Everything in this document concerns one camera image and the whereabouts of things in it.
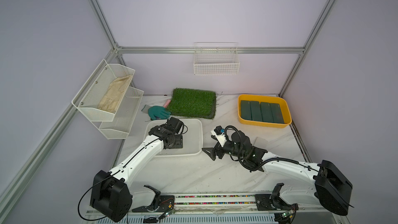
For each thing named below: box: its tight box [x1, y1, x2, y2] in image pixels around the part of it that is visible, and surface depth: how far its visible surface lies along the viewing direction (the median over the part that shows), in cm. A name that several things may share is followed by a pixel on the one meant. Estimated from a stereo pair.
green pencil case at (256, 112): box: [249, 100, 263, 122], surface depth 113 cm
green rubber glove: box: [140, 104, 172, 120], surface depth 110 cm
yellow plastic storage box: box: [237, 94, 293, 129], surface depth 110 cm
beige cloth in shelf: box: [96, 74, 133, 114], surface depth 81 cm
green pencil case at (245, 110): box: [240, 100, 253, 121], surface depth 111 cm
